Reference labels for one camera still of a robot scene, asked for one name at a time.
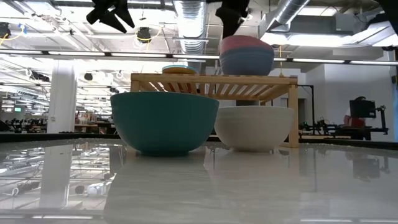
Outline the silver ribbed ceiling duct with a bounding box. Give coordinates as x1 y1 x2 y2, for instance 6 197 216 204
172 0 208 56

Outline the silver smooth ceiling duct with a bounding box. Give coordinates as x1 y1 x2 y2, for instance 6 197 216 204
259 0 312 35

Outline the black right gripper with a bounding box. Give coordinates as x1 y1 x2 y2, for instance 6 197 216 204
215 0 251 40

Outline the blue opaque bowl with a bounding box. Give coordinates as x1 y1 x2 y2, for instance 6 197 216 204
220 49 275 77

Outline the white building column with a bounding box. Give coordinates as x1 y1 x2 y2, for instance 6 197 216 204
46 60 78 134

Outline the blue translucent plastic bowl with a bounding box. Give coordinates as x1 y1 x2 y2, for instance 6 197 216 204
162 64 197 70

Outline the black monitor on stand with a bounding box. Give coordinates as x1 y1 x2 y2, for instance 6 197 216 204
348 98 389 141

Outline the person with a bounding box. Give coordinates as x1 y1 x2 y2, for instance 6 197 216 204
343 96 368 129

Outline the teal opaque bowl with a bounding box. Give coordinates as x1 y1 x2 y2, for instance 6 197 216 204
109 91 220 157

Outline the wooden slatted shelf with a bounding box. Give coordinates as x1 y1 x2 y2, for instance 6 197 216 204
130 73 300 149

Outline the black ceiling spotlight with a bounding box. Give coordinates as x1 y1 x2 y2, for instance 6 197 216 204
136 26 152 44

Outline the white opaque bowl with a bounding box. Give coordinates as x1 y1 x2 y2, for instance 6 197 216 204
213 105 295 153

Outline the pink opaque bowl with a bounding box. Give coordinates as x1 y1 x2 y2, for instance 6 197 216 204
218 34 275 54

